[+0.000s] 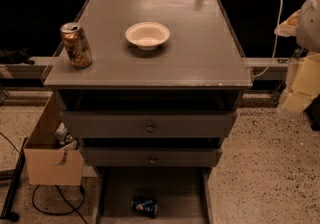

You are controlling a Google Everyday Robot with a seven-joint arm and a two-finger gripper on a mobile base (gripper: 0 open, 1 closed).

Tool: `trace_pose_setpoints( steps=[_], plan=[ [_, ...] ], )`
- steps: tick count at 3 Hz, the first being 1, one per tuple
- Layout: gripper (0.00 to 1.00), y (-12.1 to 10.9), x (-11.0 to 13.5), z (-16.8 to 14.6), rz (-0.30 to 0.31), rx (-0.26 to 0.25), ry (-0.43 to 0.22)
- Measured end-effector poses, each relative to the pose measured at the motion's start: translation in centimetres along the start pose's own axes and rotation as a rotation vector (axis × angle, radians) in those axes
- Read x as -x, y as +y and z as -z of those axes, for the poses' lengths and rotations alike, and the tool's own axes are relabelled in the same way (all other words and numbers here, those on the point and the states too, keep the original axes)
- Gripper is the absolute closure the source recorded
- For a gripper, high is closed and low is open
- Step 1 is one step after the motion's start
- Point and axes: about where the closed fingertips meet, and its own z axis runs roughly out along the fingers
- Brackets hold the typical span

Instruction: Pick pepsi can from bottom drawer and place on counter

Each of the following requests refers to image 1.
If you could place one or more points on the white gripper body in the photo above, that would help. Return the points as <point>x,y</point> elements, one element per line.
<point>310,28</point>

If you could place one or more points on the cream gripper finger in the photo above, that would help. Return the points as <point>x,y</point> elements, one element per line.
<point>288,27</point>
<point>291,105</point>

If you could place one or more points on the blue pepsi can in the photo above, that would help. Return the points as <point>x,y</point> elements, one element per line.
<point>144,205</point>

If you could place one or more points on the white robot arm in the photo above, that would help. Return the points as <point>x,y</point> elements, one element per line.
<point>307,36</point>

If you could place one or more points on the grey drawer cabinet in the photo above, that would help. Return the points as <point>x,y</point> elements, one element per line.
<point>198,70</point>

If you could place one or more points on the grey bottom drawer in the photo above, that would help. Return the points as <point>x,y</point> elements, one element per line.
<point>181,193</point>

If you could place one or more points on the grey drawer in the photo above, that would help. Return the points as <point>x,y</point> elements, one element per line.
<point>181,193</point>
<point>109,125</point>
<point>149,157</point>

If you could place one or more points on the grey top drawer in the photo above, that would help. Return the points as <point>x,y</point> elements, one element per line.
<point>109,125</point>

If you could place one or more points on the grey middle drawer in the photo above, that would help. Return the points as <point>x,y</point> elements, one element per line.
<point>149,157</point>

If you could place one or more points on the gold soda can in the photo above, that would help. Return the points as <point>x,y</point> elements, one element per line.
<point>76,44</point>

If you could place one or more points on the white paper bowl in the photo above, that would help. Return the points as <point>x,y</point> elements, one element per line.
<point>147,35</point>

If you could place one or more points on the crumpled trash in box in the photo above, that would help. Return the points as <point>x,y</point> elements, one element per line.
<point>64,139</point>

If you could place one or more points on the cardboard box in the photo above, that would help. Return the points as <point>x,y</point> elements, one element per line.
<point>47,164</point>

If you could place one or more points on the black stand leg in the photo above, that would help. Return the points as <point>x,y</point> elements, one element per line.
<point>7,215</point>

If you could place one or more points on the black object on rail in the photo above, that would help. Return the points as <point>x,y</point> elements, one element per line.
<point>19,56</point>

